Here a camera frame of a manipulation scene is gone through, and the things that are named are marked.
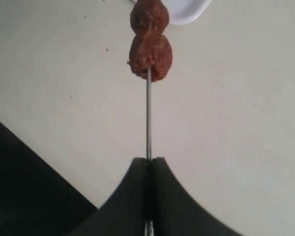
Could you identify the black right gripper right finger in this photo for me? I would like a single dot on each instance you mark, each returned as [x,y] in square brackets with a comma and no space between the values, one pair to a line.
[176,212]

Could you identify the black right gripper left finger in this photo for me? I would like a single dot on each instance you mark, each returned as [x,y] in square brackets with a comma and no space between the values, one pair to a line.
[123,213]

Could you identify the thin metal skewer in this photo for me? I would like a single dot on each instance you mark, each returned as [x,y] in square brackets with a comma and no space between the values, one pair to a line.
[149,221]

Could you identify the dark red round fruit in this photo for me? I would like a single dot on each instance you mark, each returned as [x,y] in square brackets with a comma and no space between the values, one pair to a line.
[149,15]
[152,51]

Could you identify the white rectangular plastic tray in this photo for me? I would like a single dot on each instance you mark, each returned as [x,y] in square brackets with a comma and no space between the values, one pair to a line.
[183,12]

